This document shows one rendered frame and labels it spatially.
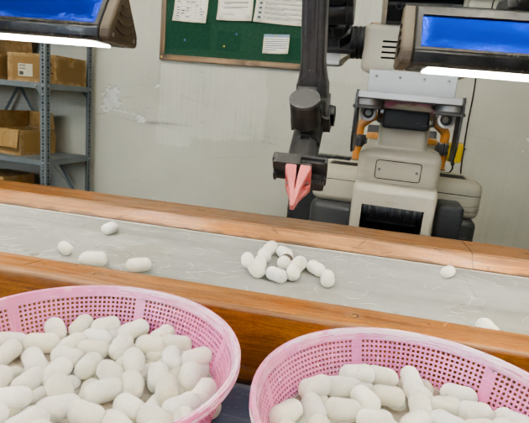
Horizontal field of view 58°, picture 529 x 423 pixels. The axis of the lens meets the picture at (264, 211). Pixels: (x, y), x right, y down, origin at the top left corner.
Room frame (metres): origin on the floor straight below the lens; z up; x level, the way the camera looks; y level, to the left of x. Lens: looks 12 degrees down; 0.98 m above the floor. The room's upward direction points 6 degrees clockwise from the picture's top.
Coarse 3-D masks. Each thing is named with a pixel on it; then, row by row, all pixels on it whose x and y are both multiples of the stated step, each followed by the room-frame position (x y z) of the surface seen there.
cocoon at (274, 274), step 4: (268, 268) 0.64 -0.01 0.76; (272, 268) 0.64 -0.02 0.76; (276, 268) 0.64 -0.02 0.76; (268, 272) 0.64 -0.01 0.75; (272, 272) 0.63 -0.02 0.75; (276, 272) 0.63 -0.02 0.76; (280, 272) 0.63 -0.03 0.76; (284, 272) 0.63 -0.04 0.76; (268, 276) 0.64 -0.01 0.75; (272, 276) 0.63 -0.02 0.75; (276, 276) 0.63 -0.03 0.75; (280, 276) 0.62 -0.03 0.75; (284, 276) 0.63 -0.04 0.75; (276, 280) 0.63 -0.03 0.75; (280, 280) 0.62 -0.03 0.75; (284, 280) 0.63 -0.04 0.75
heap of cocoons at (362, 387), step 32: (320, 384) 0.38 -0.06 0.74; (352, 384) 0.39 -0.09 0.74; (384, 384) 0.41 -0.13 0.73; (416, 384) 0.40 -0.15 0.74; (448, 384) 0.40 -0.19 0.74; (288, 416) 0.34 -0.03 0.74; (320, 416) 0.33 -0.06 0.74; (352, 416) 0.35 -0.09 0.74; (384, 416) 0.35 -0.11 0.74; (416, 416) 0.35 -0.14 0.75; (448, 416) 0.35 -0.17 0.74; (480, 416) 0.37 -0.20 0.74; (512, 416) 0.36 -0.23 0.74
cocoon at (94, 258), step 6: (84, 252) 0.62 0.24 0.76; (90, 252) 0.62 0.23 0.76; (96, 252) 0.63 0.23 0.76; (102, 252) 0.63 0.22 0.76; (84, 258) 0.61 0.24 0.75; (90, 258) 0.62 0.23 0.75; (96, 258) 0.62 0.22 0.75; (102, 258) 0.62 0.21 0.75; (90, 264) 0.62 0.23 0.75; (96, 264) 0.62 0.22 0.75; (102, 264) 0.62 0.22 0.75
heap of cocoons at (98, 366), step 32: (96, 320) 0.46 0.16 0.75; (0, 352) 0.38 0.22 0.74; (32, 352) 0.39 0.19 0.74; (64, 352) 0.39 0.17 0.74; (96, 352) 0.40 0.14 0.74; (128, 352) 0.40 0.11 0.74; (160, 352) 0.43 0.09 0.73; (192, 352) 0.41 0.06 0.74; (0, 384) 0.34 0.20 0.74; (32, 384) 0.35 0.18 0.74; (64, 384) 0.34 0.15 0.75; (96, 384) 0.35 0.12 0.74; (128, 384) 0.36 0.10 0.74; (160, 384) 0.36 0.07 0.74; (192, 384) 0.37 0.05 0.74; (0, 416) 0.31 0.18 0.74; (32, 416) 0.30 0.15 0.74; (64, 416) 0.32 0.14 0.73; (96, 416) 0.31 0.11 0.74; (128, 416) 0.33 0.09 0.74; (160, 416) 0.32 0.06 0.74
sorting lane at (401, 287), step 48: (0, 240) 0.70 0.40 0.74; (48, 240) 0.72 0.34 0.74; (96, 240) 0.75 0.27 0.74; (144, 240) 0.77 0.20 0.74; (192, 240) 0.80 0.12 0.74; (240, 240) 0.83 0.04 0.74; (240, 288) 0.60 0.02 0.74; (288, 288) 0.62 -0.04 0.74; (336, 288) 0.63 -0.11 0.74; (384, 288) 0.65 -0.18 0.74; (432, 288) 0.67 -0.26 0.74; (480, 288) 0.69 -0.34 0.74; (528, 288) 0.72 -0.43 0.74
